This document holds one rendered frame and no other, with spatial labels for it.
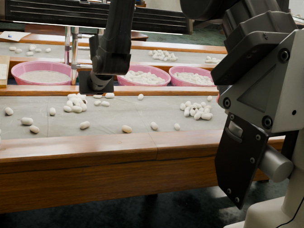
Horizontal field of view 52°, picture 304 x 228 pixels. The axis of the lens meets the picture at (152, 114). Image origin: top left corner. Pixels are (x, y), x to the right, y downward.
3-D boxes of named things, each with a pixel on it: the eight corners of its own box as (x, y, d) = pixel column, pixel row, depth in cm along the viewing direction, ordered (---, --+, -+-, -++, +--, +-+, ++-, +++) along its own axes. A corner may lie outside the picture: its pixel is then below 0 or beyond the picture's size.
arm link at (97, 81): (95, 79, 80) (116, 79, 82) (92, 54, 81) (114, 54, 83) (90, 87, 86) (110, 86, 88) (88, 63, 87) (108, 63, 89)
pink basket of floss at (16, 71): (88, 92, 142) (90, 73, 138) (45, 111, 120) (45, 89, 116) (45, 75, 152) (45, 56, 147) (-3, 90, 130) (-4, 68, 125)
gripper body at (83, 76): (77, 72, 92) (81, 64, 85) (111, 73, 96) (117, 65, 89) (78, 93, 91) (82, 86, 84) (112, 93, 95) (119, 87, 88)
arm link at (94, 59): (97, 67, 74) (130, 68, 78) (93, 22, 76) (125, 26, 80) (83, 81, 84) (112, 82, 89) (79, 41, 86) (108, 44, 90)
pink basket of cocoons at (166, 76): (178, 98, 152) (182, 80, 148) (135, 108, 135) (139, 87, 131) (144, 78, 169) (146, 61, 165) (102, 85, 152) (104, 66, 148)
